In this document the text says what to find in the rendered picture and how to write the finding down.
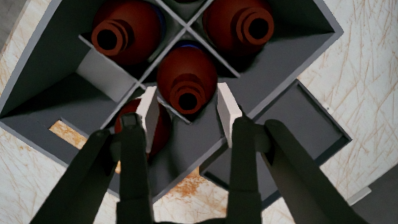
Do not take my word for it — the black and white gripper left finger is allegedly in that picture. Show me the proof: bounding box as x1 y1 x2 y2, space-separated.
29 87 159 224

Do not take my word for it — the dark grey rectangular tray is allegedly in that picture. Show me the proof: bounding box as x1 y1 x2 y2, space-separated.
199 78 352 212

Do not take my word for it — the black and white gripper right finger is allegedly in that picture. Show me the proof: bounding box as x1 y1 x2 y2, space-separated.
217 83 369 224

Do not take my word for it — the dark grey crate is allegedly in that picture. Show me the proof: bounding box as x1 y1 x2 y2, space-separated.
0 0 305 205

